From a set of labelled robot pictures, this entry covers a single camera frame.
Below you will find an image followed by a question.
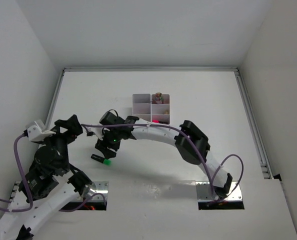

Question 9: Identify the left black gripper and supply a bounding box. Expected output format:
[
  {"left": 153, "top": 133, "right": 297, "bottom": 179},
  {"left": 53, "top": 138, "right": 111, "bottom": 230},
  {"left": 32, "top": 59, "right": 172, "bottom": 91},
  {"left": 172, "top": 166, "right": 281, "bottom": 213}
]
[{"left": 39, "top": 114, "right": 84, "bottom": 172}]

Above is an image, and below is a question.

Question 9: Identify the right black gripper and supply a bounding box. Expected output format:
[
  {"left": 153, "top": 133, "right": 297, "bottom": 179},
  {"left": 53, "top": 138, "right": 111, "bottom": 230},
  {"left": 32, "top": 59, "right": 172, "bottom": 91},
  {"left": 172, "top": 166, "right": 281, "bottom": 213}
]
[{"left": 96, "top": 127, "right": 122, "bottom": 158}]

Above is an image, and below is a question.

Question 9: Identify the green cap black highlighter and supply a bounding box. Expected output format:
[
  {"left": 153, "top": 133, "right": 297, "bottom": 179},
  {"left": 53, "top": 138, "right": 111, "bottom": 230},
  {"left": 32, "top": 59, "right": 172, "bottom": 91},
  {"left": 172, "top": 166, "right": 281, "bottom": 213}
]
[{"left": 90, "top": 154, "right": 111, "bottom": 166}]

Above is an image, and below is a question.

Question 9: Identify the colourful glue stick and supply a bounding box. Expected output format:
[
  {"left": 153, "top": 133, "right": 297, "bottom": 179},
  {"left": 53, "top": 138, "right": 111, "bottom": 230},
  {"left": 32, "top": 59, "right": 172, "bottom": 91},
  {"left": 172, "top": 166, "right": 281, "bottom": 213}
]
[{"left": 154, "top": 92, "right": 164, "bottom": 104}]

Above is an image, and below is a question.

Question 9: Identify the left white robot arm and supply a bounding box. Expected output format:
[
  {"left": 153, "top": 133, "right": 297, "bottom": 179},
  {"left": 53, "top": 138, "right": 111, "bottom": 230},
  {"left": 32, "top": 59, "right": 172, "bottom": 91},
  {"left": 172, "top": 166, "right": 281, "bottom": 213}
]
[{"left": 0, "top": 114, "right": 93, "bottom": 240}]

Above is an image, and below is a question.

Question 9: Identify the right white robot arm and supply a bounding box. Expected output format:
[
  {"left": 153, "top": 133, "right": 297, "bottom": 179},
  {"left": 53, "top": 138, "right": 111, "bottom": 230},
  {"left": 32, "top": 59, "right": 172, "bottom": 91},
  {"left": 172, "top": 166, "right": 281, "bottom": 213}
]
[{"left": 95, "top": 111, "right": 233, "bottom": 199}]

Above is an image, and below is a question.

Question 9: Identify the left white divided container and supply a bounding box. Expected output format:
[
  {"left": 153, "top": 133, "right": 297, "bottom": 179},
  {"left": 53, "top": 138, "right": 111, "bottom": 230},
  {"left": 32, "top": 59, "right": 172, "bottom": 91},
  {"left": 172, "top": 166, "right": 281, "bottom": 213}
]
[{"left": 132, "top": 93, "right": 151, "bottom": 122}]

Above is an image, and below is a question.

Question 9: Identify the white divided container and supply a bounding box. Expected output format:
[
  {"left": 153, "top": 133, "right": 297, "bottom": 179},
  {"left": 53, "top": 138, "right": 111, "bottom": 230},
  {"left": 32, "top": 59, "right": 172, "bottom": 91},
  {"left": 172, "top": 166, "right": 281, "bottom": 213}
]
[
  {"left": 151, "top": 93, "right": 170, "bottom": 125},
  {"left": 132, "top": 93, "right": 151, "bottom": 122}
]

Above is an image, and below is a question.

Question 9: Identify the right white divided container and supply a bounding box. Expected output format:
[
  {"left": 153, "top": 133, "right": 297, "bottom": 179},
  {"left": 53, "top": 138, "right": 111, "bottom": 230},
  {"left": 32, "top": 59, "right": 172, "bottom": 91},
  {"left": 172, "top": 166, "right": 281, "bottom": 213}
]
[{"left": 151, "top": 93, "right": 170, "bottom": 125}]

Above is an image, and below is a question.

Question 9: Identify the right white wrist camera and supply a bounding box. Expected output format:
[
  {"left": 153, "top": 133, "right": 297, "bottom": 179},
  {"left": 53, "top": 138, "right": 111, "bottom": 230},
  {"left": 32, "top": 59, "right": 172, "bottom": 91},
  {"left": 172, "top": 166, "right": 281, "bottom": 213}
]
[{"left": 84, "top": 125, "right": 104, "bottom": 140}]

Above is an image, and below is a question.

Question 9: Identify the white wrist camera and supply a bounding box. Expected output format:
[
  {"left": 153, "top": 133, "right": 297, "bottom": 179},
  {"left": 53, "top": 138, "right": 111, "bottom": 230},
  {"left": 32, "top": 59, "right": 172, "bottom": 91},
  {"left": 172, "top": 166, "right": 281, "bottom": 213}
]
[
  {"left": 26, "top": 119, "right": 56, "bottom": 142},
  {"left": 84, "top": 125, "right": 104, "bottom": 140}
]

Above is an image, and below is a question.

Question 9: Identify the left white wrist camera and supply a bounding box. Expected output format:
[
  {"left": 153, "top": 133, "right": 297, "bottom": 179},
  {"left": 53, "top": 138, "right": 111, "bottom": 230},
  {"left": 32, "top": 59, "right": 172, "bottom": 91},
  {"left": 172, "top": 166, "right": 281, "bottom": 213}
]
[{"left": 26, "top": 119, "right": 56, "bottom": 142}]

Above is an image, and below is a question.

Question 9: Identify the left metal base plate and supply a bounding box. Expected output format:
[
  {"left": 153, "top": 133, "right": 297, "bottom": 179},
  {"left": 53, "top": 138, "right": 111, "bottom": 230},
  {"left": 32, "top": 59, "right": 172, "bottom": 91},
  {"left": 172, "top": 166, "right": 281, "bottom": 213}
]
[{"left": 69, "top": 181, "right": 109, "bottom": 203}]

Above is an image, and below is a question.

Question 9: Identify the metal base plate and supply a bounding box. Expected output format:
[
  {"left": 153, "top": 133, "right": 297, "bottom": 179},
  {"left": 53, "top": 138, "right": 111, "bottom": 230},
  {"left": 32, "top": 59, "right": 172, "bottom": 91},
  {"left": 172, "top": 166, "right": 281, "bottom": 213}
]
[
  {"left": 195, "top": 181, "right": 243, "bottom": 203},
  {"left": 69, "top": 181, "right": 109, "bottom": 203}
]

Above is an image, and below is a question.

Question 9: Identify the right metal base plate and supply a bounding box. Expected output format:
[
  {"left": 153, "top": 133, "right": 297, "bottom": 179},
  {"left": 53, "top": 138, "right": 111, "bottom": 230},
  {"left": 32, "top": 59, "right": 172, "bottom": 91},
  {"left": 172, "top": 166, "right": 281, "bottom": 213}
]
[{"left": 195, "top": 181, "right": 243, "bottom": 203}]

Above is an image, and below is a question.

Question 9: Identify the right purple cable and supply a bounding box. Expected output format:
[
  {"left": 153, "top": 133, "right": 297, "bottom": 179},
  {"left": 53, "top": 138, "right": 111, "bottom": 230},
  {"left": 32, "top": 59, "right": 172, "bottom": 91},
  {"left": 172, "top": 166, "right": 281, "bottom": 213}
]
[{"left": 80, "top": 123, "right": 244, "bottom": 201}]

